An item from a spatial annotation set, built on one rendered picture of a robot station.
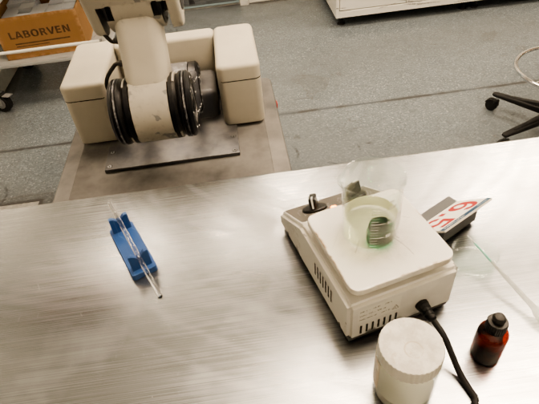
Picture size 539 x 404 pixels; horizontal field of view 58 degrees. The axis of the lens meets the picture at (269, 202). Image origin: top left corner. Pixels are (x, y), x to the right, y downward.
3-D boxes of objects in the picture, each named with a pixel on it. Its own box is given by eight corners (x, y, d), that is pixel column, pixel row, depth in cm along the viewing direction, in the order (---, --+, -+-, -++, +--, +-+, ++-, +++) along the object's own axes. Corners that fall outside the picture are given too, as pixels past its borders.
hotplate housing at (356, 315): (280, 226, 67) (276, 183, 62) (365, 199, 70) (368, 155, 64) (356, 364, 51) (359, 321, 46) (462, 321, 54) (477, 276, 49)
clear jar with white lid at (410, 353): (440, 374, 50) (454, 332, 44) (422, 427, 46) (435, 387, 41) (384, 349, 52) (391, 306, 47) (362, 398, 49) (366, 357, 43)
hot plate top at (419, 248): (304, 221, 56) (304, 216, 56) (395, 191, 59) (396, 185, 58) (352, 300, 48) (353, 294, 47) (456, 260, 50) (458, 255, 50)
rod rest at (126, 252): (111, 235, 69) (103, 217, 66) (133, 224, 70) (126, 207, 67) (134, 281, 62) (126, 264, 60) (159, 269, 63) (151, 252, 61)
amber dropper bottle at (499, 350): (503, 367, 50) (521, 329, 45) (472, 365, 50) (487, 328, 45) (496, 341, 52) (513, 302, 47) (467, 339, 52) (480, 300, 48)
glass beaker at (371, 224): (385, 208, 56) (391, 150, 50) (409, 248, 51) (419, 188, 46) (326, 222, 55) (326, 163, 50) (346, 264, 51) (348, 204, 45)
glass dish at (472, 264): (459, 240, 63) (462, 228, 61) (503, 258, 60) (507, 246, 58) (441, 267, 60) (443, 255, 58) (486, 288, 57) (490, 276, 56)
